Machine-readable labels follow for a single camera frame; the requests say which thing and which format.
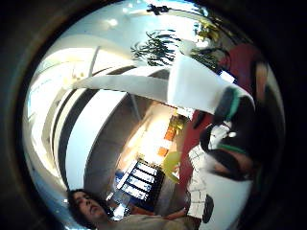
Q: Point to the white smooth box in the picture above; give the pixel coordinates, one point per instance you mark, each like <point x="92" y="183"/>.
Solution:
<point x="195" y="84"/>

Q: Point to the white object with black print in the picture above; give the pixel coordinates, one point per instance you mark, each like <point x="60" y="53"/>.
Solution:
<point x="228" y="198"/>

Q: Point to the yellow-green leafy plant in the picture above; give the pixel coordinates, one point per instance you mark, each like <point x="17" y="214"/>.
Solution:
<point x="209" y="30"/>

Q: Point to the yellow-green chair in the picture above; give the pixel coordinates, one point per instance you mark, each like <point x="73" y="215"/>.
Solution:
<point x="171" y="164"/>

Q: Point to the dark green palm plant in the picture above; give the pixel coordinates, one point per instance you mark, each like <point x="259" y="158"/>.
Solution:
<point x="156" y="48"/>

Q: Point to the blue shelf with white panels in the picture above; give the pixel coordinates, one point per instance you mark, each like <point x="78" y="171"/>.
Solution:
<point x="140" y="180"/>

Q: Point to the black ceiling lamp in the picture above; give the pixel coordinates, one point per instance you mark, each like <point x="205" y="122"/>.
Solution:
<point x="157" y="9"/>

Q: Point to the person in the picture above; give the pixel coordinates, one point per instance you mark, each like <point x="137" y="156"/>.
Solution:
<point x="96" y="211"/>

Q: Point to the orange wall panel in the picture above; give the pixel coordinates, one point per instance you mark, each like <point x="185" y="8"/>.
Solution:
<point x="170" y="132"/>
<point x="163" y="151"/>

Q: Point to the white curved balcony rail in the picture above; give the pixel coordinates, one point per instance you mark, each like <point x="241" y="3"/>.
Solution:
<point x="128" y="84"/>

